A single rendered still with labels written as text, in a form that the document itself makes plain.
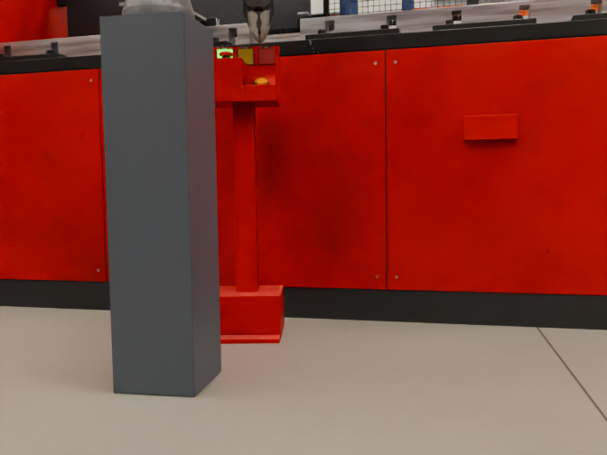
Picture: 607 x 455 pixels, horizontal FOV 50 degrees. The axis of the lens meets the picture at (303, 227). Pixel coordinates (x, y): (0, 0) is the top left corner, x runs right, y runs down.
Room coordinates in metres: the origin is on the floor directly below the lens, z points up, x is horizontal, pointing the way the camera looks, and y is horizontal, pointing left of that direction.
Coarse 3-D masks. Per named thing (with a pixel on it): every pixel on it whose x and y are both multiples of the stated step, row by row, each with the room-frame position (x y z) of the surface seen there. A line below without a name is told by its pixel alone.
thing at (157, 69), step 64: (128, 64) 1.32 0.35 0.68; (192, 64) 1.34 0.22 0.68; (128, 128) 1.32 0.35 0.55; (192, 128) 1.33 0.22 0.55; (128, 192) 1.32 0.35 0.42; (192, 192) 1.32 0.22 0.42; (128, 256) 1.32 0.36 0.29; (192, 256) 1.31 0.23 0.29; (128, 320) 1.32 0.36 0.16; (192, 320) 1.30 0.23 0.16; (128, 384) 1.32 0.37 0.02; (192, 384) 1.29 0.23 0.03
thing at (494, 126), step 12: (468, 120) 1.90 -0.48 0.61; (480, 120) 1.89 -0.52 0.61; (492, 120) 1.88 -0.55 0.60; (504, 120) 1.87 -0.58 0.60; (516, 120) 1.86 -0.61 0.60; (468, 132) 1.90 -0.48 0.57; (480, 132) 1.89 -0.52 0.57; (492, 132) 1.88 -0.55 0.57; (504, 132) 1.87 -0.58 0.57; (516, 132) 1.86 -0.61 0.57
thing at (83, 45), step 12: (84, 36) 2.37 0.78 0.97; (96, 36) 2.36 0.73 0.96; (0, 48) 2.46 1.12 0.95; (12, 48) 2.44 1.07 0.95; (24, 48) 2.43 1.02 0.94; (36, 48) 2.42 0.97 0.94; (48, 48) 2.41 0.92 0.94; (60, 48) 2.39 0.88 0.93; (72, 48) 2.38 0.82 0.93; (84, 48) 2.37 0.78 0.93; (96, 48) 2.36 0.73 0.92
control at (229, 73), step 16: (240, 48) 1.96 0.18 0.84; (256, 48) 1.96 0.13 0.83; (272, 48) 1.96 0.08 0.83; (224, 64) 1.81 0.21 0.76; (240, 64) 1.80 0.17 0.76; (256, 64) 1.96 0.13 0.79; (224, 80) 1.81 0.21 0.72; (240, 80) 1.80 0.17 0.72; (272, 80) 1.90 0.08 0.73; (224, 96) 1.81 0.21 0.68; (240, 96) 1.80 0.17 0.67; (256, 96) 1.80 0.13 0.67; (272, 96) 1.80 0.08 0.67
